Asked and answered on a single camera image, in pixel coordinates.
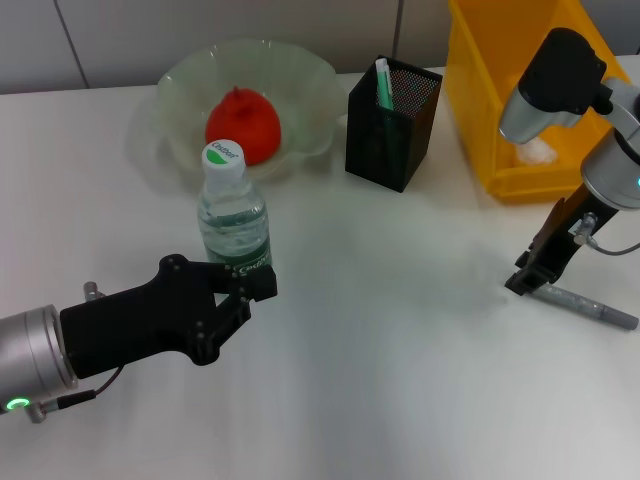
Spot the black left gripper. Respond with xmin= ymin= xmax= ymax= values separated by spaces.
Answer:
xmin=59 ymin=253 xmax=279 ymax=379

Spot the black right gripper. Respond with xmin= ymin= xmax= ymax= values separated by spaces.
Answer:
xmin=504 ymin=189 xmax=621 ymax=297

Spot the grey marker pen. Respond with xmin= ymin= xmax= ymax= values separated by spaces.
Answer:
xmin=534 ymin=285 xmax=640 ymax=331

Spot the clear green-label water bottle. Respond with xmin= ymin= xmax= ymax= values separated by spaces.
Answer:
xmin=197 ymin=140 xmax=274 ymax=279

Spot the white paper ball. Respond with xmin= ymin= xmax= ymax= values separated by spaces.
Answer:
xmin=514 ymin=137 xmax=557 ymax=165

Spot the orange ribbed fruit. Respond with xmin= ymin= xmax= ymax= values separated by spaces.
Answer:
xmin=205 ymin=85 xmax=284 ymax=166

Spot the green pen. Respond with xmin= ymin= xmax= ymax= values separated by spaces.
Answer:
xmin=374 ymin=57 xmax=401 ymax=166

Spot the black mesh pen holder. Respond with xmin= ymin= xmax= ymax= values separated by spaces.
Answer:
xmin=344 ymin=54 xmax=445 ymax=194

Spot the green glass fruit plate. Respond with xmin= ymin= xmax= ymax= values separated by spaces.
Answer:
xmin=155 ymin=40 xmax=346 ymax=181

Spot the yellow plastic storage bin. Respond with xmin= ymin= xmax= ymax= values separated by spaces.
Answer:
xmin=443 ymin=0 xmax=639 ymax=204

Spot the right wrist silver cable plug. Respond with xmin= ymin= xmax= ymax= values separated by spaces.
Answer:
xmin=573 ymin=212 xmax=599 ymax=245

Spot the right wrist grey cable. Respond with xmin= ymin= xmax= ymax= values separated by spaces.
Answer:
xmin=584 ymin=234 xmax=640 ymax=257

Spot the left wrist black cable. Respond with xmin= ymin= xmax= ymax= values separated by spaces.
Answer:
xmin=27 ymin=367 xmax=126 ymax=424

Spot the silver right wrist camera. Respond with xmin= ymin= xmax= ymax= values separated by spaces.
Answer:
xmin=498 ymin=27 xmax=640 ymax=146

